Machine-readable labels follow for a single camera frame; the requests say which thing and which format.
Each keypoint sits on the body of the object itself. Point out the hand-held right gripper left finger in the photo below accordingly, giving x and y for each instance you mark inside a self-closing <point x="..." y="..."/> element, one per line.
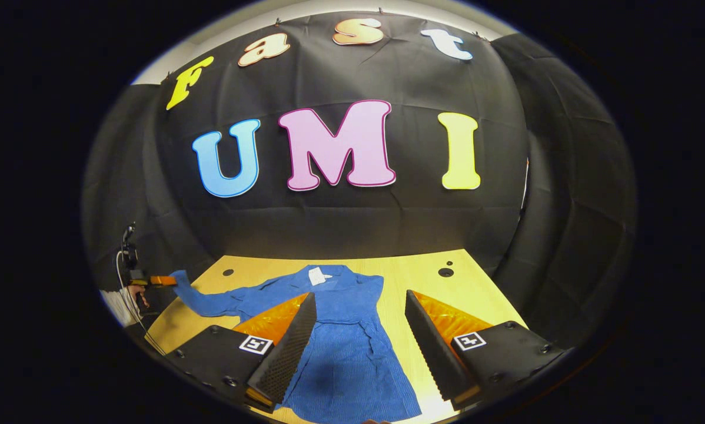
<point x="288" y="353"/>

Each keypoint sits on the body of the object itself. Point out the black backdrop cloth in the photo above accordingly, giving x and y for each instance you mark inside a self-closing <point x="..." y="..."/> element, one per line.
<point x="388" y="224"/>

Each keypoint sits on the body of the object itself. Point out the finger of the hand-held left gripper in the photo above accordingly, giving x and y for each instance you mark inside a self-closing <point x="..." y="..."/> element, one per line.
<point x="163" y="281"/>

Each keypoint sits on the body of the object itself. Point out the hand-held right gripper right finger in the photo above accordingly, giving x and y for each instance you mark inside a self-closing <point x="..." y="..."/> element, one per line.
<point x="432" y="347"/>

